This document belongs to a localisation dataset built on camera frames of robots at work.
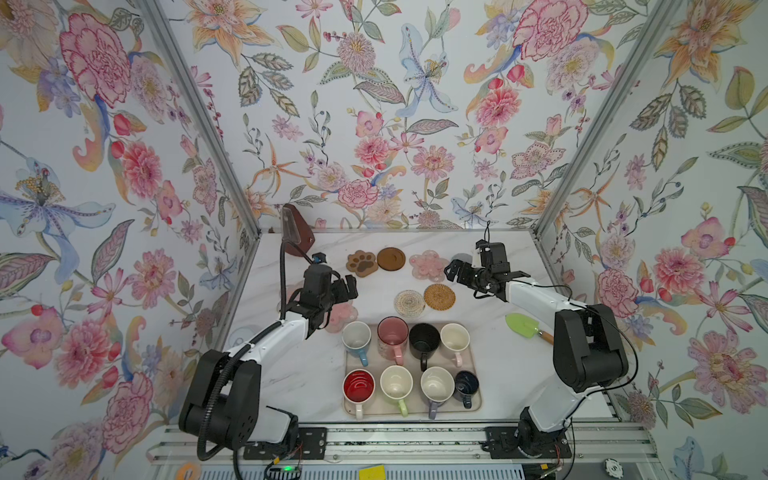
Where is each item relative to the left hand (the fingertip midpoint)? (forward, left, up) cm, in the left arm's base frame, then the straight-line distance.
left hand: (348, 281), depth 89 cm
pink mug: (-14, -13, -9) cm, 21 cm away
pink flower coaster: (+16, -27, -13) cm, 34 cm away
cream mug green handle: (-26, -14, -10) cm, 31 cm away
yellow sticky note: (-46, -7, -11) cm, 48 cm away
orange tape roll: (-45, +36, -13) cm, 59 cm away
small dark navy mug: (-26, -33, -11) cm, 44 cm away
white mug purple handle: (-27, -25, -12) cm, 38 cm away
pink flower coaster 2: (-3, +3, -14) cm, 14 cm away
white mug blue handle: (-14, -2, -10) cm, 17 cm away
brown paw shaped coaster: (+18, -3, -13) cm, 22 cm away
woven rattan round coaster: (+2, -29, -13) cm, 32 cm away
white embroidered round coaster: (0, -19, -14) cm, 24 cm away
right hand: (+6, -34, -3) cm, 35 cm away
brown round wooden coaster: (+20, -14, -13) cm, 27 cm away
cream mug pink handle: (-16, -31, -7) cm, 35 cm away
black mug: (-15, -22, -8) cm, 28 cm away
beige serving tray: (-31, -9, -13) cm, 35 cm away
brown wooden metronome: (+24, +21, -3) cm, 32 cm away
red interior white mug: (-27, -3, -11) cm, 30 cm away
